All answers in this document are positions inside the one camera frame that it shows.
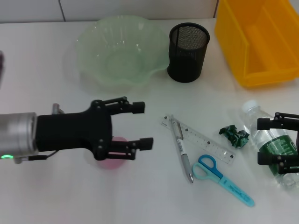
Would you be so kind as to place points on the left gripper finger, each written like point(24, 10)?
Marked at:
point(146, 143)
point(137, 107)

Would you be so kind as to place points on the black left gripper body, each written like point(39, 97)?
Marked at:
point(70, 130)

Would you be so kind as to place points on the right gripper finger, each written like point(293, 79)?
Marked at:
point(265, 158)
point(265, 123)

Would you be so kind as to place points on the clear green-label water bottle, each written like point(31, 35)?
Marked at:
point(264, 140)

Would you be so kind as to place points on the green plastic wrapper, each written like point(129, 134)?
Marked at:
point(233, 136)

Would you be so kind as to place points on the silver white ballpoint pen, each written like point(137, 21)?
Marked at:
point(181, 144)

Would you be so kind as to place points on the pink peach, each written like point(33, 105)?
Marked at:
point(112, 164)

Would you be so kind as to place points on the blue plastic scissors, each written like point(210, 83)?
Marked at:
point(217, 175)

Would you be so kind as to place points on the clear plastic ruler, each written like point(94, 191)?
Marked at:
point(205, 142)

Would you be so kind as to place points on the green wavy glass fruit bowl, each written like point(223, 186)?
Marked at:
point(121, 53)

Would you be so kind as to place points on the black mesh pen holder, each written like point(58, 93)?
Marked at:
point(187, 60)

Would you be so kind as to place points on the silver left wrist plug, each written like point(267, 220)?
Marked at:
point(56, 108)

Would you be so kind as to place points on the yellow plastic bin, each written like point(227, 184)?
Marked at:
point(268, 46)

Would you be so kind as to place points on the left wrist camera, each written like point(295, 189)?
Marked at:
point(1, 63)

